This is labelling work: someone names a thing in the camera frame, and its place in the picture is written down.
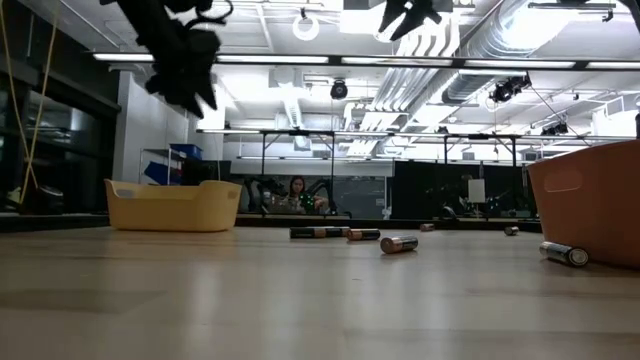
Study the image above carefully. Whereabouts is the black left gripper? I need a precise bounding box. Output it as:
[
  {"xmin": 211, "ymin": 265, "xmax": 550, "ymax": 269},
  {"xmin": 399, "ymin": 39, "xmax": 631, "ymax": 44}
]
[{"xmin": 145, "ymin": 28, "xmax": 222, "ymax": 119}]

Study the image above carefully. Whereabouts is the silver black AA battery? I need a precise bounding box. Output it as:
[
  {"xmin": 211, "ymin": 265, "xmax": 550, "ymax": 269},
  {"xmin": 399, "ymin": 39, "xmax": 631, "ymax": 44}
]
[{"xmin": 538, "ymin": 241, "xmax": 590, "ymax": 269}]

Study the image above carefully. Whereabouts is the blue shelf bin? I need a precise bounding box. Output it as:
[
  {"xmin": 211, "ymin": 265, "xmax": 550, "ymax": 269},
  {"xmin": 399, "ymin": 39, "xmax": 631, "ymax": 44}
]
[
  {"xmin": 143, "ymin": 160, "xmax": 184, "ymax": 186},
  {"xmin": 169, "ymin": 143, "xmax": 205, "ymax": 161}
]

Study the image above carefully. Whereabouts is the black ceiling track light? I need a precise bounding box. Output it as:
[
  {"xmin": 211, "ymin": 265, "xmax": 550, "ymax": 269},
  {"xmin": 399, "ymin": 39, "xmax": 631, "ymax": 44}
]
[
  {"xmin": 488, "ymin": 74, "xmax": 533, "ymax": 105},
  {"xmin": 541, "ymin": 121, "xmax": 571, "ymax": 137}
]

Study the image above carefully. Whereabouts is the yellow plastic bin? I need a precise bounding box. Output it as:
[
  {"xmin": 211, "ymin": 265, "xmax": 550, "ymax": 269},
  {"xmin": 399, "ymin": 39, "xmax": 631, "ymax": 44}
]
[{"xmin": 104, "ymin": 178, "xmax": 243, "ymax": 233}]

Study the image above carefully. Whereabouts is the person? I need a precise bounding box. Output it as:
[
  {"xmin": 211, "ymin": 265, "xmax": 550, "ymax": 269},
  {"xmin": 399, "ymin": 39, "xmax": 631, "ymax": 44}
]
[{"xmin": 284, "ymin": 174, "xmax": 331, "ymax": 215}]

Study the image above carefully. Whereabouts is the white sign board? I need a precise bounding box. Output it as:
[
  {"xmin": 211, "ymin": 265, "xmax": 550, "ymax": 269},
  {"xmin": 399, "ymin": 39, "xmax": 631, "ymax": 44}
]
[{"xmin": 467, "ymin": 178, "xmax": 486, "ymax": 205}]

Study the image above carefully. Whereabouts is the orange plastic bin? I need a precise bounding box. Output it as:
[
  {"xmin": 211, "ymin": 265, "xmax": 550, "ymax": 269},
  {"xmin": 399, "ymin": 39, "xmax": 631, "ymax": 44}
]
[{"xmin": 527, "ymin": 139, "xmax": 640, "ymax": 270}]

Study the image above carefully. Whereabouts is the silver ceiling air duct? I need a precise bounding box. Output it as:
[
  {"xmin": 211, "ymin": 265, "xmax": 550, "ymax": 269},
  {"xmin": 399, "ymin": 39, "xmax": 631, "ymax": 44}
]
[{"xmin": 442, "ymin": 0, "xmax": 571, "ymax": 104}]

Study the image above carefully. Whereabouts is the white ring lamp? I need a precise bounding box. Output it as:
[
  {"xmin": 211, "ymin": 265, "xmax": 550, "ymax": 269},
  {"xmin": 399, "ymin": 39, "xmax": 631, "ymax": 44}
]
[{"xmin": 292, "ymin": 13, "xmax": 321, "ymax": 43}]

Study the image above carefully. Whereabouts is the black round hanging camera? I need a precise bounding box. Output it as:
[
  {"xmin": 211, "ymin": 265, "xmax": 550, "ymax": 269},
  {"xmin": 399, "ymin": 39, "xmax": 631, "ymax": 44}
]
[{"xmin": 329, "ymin": 78, "xmax": 350, "ymax": 101}]

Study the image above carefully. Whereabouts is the distant black metal frame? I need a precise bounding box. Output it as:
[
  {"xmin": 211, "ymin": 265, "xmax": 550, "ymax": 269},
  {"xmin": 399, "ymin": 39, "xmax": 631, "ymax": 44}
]
[{"xmin": 259, "ymin": 129, "xmax": 519, "ymax": 217}]

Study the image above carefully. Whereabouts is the black partition wall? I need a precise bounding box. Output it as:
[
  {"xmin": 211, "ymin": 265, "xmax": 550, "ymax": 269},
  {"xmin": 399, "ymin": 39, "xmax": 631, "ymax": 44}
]
[{"xmin": 392, "ymin": 160, "xmax": 532, "ymax": 220}]

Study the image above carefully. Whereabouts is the yellow cable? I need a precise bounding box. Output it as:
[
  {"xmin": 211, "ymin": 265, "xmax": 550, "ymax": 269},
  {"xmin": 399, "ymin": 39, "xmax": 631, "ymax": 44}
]
[{"xmin": 0, "ymin": 0, "xmax": 59, "ymax": 205}]

